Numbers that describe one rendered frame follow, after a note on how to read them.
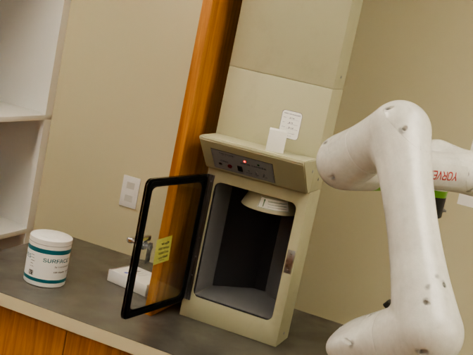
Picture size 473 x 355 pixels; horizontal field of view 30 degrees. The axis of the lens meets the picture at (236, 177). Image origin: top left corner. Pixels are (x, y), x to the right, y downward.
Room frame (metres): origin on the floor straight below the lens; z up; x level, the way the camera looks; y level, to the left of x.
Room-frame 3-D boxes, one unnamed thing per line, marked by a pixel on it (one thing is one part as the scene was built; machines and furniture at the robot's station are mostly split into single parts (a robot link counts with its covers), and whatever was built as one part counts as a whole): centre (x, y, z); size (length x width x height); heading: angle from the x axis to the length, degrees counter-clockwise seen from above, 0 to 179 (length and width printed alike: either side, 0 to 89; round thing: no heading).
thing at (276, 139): (2.45, -0.09, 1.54); 0.05 x 0.05 x 0.06; 88
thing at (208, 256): (2.64, -0.11, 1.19); 0.26 x 0.24 x 0.35; 70
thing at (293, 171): (2.47, -0.04, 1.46); 0.32 x 0.11 x 0.10; 70
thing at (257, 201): (2.61, -0.12, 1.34); 0.18 x 0.18 x 0.05
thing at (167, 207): (2.43, 0.16, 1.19); 0.30 x 0.01 x 0.40; 152
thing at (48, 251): (2.63, 0.52, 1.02); 0.13 x 0.13 x 0.15
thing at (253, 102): (2.64, -0.11, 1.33); 0.32 x 0.25 x 0.77; 70
